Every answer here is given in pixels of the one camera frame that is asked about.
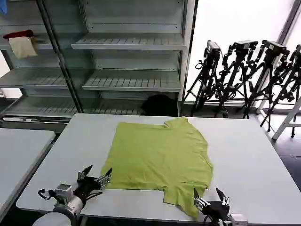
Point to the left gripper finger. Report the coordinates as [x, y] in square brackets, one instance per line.
[85, 172]
[104, 179]

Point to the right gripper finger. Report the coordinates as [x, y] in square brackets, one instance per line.
[200, 201]
[223, 197]

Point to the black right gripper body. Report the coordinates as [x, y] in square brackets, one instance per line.
[215, 210]

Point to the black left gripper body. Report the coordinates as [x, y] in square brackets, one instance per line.
[87, 187]

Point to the green t-shirt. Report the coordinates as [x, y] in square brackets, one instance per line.
[160, 155]

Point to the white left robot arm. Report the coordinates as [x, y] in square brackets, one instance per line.
[68, 207]

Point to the small white table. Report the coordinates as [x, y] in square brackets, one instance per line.
[21, 150]

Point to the black bag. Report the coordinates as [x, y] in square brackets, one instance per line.
[160, 104]

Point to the empty grey metal shelf rack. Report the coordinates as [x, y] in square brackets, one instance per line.
[131, 42]

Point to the beige cloth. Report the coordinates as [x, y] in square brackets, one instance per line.
[22, 48]

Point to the red cloth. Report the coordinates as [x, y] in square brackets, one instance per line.
[18, 34]

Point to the blue cloth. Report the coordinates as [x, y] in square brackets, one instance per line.
[2, 5]

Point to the white slanted frame leg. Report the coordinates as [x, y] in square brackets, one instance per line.
[285, 122]

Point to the grey shelf rack, black post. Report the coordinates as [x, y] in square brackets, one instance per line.
[35, 77]

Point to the black tripod with camera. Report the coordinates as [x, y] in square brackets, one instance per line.
[237, 70]
[268, 68]
[208, 75]
[288, 89]

